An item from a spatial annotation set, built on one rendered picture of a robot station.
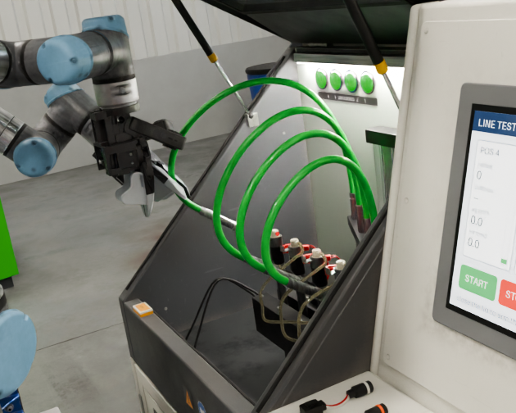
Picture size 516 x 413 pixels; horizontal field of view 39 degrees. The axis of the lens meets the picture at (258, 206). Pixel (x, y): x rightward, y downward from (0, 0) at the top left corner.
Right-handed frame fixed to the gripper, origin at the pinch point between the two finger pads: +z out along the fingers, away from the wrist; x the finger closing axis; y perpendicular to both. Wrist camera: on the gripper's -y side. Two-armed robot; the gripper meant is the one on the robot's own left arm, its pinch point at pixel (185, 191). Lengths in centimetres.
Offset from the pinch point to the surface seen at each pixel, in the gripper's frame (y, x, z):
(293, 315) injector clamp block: 2.8, 6.6, 33.5
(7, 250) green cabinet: 164, -270, -104
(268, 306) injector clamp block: 6.2, 1.4, 28.6
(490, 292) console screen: -28, 49, 48
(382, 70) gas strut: -42, 30, 17
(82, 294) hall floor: 147, -258, -49
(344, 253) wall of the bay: -7.3, -34.0, 35.3
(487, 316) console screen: -26, 48, 50
